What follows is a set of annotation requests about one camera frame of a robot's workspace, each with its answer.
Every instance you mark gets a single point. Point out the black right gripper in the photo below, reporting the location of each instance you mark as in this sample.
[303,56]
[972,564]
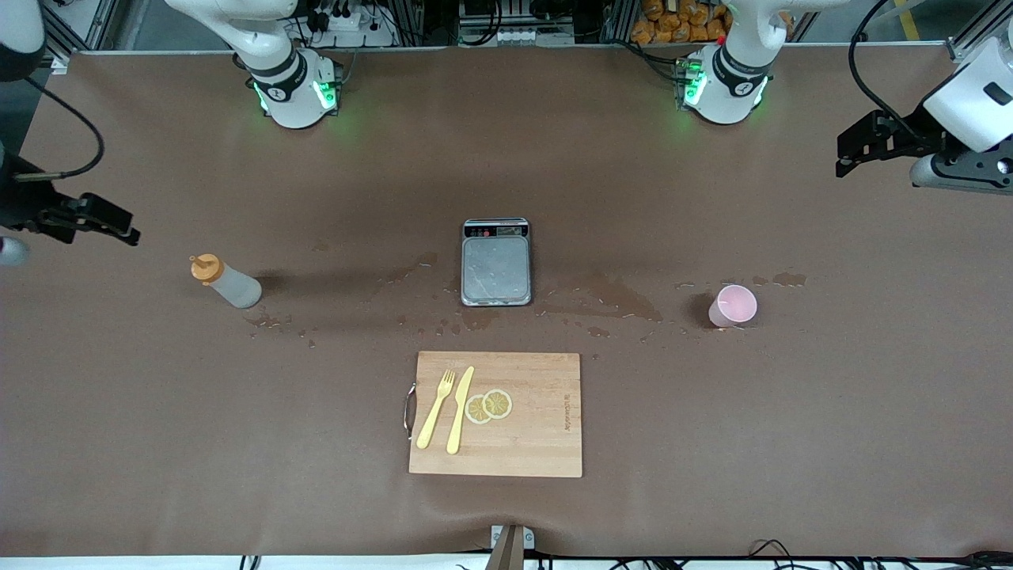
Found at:
[17,207]

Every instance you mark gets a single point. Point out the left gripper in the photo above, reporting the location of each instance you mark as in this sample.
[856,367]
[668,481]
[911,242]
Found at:
[923,137]

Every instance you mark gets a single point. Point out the sauce bottle with orange cap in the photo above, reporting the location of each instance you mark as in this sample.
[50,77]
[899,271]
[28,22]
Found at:
[233,285]

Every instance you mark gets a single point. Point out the pink plastic cup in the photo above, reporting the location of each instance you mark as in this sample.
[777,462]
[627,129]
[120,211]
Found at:
[736,305]

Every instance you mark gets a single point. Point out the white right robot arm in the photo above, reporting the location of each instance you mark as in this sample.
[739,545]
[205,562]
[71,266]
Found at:
[293,87]

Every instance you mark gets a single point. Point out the orange snack packets pile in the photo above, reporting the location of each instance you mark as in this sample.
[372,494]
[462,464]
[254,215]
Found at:
[665,20]

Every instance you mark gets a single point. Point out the white power strip with plugs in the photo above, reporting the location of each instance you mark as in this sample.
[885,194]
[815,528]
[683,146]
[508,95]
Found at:
[348,22]

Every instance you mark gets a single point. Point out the brown table cover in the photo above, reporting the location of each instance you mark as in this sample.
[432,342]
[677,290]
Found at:
[506,158]

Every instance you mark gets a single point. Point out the yellow plastic fork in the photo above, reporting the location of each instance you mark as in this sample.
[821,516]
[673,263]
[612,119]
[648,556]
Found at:
[434,416]

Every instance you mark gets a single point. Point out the silver kitchen scale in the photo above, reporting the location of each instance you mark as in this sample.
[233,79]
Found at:
[496,269]

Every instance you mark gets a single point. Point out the yellow plastic knife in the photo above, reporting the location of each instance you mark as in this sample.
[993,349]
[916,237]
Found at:
[459,412]

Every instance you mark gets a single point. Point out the lemon slice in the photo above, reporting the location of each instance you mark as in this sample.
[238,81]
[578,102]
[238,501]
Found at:
[476,410]
[498,404]

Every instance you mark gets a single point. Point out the wooden cutting board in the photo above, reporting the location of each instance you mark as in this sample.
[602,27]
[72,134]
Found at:
[538,427]

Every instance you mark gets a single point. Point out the aluminium frame post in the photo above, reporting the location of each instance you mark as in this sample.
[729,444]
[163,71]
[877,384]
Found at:
[981,32]
[57,39]

